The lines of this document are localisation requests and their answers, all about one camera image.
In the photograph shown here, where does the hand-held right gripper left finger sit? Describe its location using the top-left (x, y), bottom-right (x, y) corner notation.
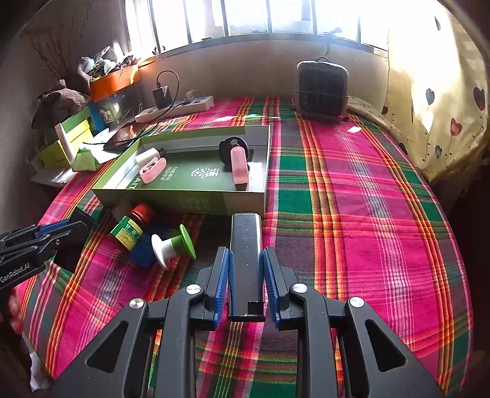
top-left (50, 246), bottom-right (230, 398)

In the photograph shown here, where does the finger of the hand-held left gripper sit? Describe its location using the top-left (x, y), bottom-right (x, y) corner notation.
top-left (0, 220), bottom-right (77, 249)
top-left (0, 229), bottom-right (83, 268)

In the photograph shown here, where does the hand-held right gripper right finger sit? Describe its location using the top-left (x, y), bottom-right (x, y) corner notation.
top-left (258, 247), bottom-right (447, 398)

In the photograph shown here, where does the black device with clear end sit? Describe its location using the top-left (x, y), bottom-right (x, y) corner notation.
top-left (51, 207), bottom-right (97, 274)

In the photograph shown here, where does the silver black rectangular case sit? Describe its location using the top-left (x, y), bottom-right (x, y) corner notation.
top-left (228, 213), bottom-right (266, 322)

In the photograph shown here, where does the white and green spool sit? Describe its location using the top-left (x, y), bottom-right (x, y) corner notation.
top-left (151, 224), bottom-right (197, 269)

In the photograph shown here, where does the red-lid bottle green label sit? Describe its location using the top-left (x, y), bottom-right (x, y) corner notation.
top-left (110, 203), bottom-right (156, 251)

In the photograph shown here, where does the blue rectangular block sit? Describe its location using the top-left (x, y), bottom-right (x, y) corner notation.
top-left (128, 230), bottom-right (165, 268)

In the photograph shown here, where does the green cardboard box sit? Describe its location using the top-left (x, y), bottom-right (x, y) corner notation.
top-left (92, 123), bottom-right (273, 217)

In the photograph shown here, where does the pink plastic clip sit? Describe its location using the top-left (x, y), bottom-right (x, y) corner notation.
top-left (138, 157), bottom-right (168, 183)

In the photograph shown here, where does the pink rectangular case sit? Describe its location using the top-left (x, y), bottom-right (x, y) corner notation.
top-left (230, 146), bottom-right (250, 192)

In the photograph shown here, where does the white charger plug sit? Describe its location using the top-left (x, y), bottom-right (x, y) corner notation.
top-left (134, 148), bottom-right (166, 166)

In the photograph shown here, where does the black round disc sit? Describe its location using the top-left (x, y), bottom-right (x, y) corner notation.
top-left (218, 136), bottom-right (255, 169)

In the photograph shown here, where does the person's left hand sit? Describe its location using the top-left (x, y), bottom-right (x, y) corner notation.
top-left (8, 289), bottom-right (25, 333)

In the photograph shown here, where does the white paper sheet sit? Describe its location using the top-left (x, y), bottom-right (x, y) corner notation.
top-left (31, 164), bottom-right (79, 188)

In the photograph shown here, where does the green tissue pack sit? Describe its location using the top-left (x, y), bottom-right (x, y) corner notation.
top-left (71, 147), bottom-right (110, 171)

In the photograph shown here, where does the white tube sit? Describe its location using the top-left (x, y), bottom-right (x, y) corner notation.
top-left (55, 123), bottom-right (75, 165)

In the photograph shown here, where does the yellow green box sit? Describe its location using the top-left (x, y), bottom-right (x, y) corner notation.
top-left (55, 107), bottom-right (92, 144)

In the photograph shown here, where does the black phone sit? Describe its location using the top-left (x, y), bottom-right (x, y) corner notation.
top-left (103, 126), bottom-right (148, 151)

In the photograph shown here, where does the blue printed box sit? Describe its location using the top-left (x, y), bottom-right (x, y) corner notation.
top-left (89, 103), bottom-right (115, 134)

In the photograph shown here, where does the brown patterned cloth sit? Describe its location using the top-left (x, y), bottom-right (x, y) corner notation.
top-left (31, 78), bottom-right (92, 127)

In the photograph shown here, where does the orange planter box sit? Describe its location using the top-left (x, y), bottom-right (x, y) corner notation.
top-left (90, 65), bottom-right (140, 102)

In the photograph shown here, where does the black charger adapter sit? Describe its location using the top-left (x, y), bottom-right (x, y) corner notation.
top-left (152, 86), bottom-right (173, 110)

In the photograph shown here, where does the dried twig bunch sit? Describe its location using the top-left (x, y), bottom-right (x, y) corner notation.
top-left (21, 27), bottom-right (81, 81)

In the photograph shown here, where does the white power strip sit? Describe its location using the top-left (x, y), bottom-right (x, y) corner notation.
top-left (135, 96), bottom-right (214, 123)

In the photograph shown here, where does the small dark fan heater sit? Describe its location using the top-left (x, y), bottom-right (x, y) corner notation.
top-left (293, 59), bottom-right (351, 123)

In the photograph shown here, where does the cream curtain with hearts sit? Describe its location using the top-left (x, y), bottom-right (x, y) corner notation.
top-left (383, 0), bottom-right (490, 184)

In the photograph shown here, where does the window with bars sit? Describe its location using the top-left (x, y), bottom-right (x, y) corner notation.
top-left (126, 0), bottom-right (391, 54)

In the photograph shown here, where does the black charger cable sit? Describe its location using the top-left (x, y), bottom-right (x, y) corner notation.
top-left (155, 70), bottom-right (181, 115)

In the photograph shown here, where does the black heater cable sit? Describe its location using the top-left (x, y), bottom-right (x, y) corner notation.
top-left (319, 28), bottom-right (345, 62)

